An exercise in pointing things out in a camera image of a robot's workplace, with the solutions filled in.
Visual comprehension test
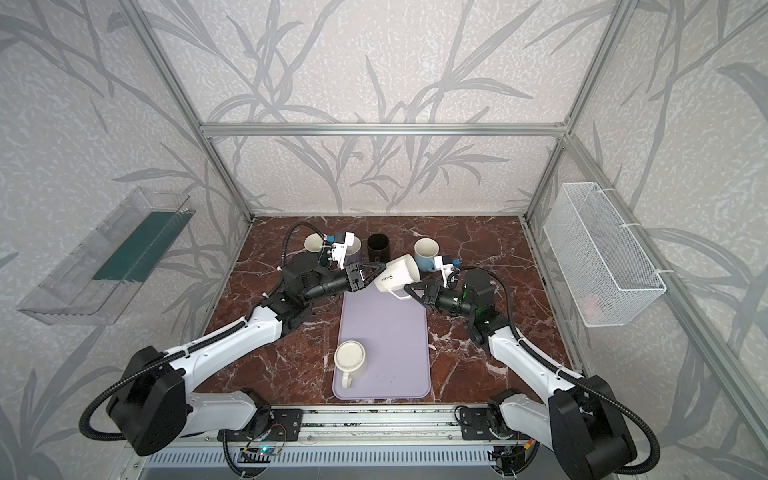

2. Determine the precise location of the lavender mug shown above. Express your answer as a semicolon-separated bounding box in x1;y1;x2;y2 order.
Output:
344;236;363;265

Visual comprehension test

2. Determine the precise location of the white faceted mug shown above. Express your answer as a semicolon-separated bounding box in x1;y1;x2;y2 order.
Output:
374;254;421;300

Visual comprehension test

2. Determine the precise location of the black enamel mug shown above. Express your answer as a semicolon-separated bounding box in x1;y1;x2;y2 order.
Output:
366;233;391;263

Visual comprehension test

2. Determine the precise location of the light blue mug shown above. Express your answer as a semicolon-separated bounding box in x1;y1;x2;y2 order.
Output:
414;238;440;272

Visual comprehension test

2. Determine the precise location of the dark green mug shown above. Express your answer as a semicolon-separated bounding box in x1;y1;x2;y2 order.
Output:
304;233;331;267

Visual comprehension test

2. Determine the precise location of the cream round mug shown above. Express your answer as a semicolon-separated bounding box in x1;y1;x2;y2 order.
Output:
334;340;368;389

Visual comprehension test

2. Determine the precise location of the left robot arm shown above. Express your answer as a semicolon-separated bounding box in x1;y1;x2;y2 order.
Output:
78;232;386;456

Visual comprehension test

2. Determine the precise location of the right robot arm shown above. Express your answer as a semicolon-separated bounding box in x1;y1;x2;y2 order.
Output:
404;267;661;479

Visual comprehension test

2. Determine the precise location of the lavender plastic tray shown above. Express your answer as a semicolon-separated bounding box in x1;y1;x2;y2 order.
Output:
332;285;431;401

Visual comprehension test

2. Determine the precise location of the white wire mesh basket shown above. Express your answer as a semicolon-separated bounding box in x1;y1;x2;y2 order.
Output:
544;182;667;328

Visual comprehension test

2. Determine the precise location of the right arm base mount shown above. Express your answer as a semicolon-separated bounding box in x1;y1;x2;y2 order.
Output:
454;405;515;440

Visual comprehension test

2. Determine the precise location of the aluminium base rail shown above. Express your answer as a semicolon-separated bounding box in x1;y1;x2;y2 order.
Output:
171;395;553;448

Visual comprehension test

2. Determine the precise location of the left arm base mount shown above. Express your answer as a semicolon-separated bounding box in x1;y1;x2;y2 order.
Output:
227;408;304;443

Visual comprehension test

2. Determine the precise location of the clear acrylic wall shelf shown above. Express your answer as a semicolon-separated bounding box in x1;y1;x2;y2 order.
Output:
17;187;196;326

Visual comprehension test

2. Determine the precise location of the aluminium cage frame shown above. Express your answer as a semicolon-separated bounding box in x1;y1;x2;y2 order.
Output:
118;1;767;448

